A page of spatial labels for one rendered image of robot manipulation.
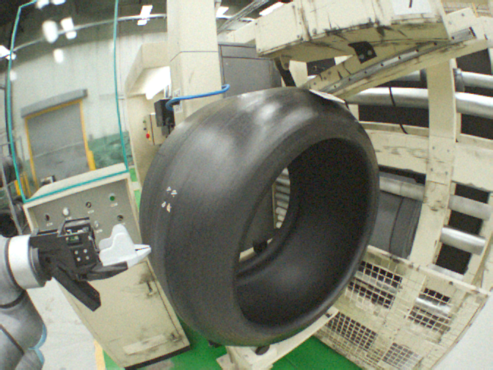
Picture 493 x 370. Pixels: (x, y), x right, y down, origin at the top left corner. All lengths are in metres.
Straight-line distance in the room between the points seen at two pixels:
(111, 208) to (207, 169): 0.84
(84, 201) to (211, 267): 0.85
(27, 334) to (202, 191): 0.43
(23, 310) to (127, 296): 0.87
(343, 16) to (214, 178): 0.49
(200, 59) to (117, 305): 1.17
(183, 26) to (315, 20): 0.38
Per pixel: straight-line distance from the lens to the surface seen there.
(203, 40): 0.76
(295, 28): 0.70
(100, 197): 1.08
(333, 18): 0.62
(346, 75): 0.74
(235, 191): 0.29
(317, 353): 1.68
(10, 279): 0.43
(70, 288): 0.43
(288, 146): 0.33
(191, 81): 0.70
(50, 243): 0.39
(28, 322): 0.50
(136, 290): 1.25
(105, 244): 0.42
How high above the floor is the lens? 1.45
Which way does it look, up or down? 18 degrees down
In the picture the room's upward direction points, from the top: 6 degrees counter-clockwise
